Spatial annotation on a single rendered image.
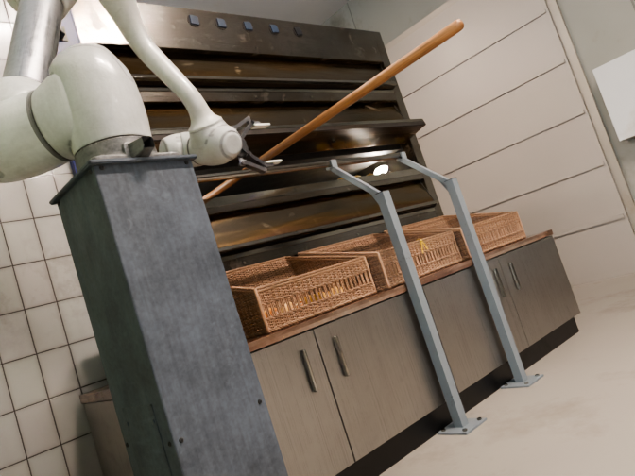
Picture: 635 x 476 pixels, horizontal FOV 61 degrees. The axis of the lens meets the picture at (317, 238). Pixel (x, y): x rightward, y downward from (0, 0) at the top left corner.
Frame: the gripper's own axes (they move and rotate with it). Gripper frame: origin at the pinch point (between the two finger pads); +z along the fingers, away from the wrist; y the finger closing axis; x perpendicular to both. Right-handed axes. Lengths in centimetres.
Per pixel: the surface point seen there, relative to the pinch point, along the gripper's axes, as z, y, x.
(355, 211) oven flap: 87, 20, -54
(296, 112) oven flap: 70, -37, -56
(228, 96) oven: 30, -46, -55
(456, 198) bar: 90, 34, 4
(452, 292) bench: 71, 72, -1
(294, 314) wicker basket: -9, 59, -6
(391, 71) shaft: 5, 2, 54
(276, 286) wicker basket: -12.8, 48.0, -5.1
